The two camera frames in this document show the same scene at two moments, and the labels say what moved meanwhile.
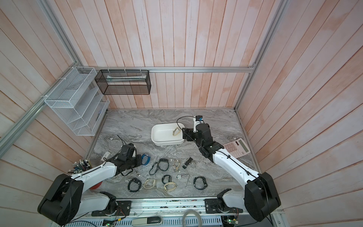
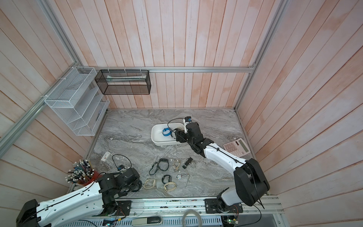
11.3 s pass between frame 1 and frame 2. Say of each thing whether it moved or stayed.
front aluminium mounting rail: stayed
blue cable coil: moved
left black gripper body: moved
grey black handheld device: stayed
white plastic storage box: stayed
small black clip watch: stayed
